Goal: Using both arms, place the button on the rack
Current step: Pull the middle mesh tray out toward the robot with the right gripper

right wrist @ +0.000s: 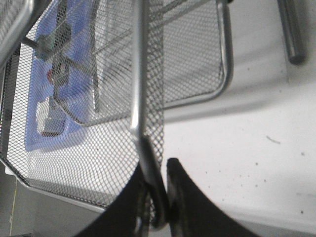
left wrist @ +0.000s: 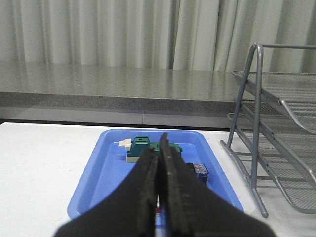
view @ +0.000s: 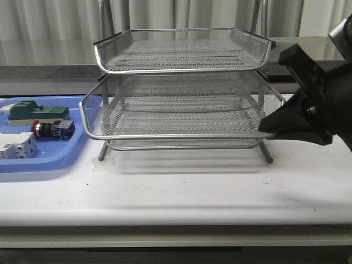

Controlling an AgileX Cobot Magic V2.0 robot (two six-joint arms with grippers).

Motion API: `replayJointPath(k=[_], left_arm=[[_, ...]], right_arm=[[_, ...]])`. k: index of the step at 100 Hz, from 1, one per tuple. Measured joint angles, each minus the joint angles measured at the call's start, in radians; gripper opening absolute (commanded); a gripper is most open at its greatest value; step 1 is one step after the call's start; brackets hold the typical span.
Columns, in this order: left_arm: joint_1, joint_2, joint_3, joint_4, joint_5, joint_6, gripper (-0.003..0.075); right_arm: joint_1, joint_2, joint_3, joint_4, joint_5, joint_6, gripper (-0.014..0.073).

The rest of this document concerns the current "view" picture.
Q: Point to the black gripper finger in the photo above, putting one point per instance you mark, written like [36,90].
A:
[306,136]
[288,118]

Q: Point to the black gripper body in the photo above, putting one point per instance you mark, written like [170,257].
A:
[327,100]

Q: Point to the red emergency push button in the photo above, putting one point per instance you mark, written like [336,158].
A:
[59,129]

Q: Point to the silver mesh tray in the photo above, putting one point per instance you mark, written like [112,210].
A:
[181,143]
[150,51]
[179,106]

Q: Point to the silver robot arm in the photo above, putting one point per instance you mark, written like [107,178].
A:
[341,37]

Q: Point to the blue plastic tray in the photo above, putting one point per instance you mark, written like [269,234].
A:
[51,154]

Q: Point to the grey stone counter ledge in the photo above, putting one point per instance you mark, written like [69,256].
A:
[33,68]

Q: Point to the green terminal block module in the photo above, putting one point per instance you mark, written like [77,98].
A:
[26,112]

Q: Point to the grey window curtain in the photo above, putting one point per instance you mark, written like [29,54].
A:
[79,20]

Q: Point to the white circuit breaker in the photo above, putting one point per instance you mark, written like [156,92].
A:
[18,146]

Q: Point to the grey metal rack frame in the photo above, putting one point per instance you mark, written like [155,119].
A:
[106,28]

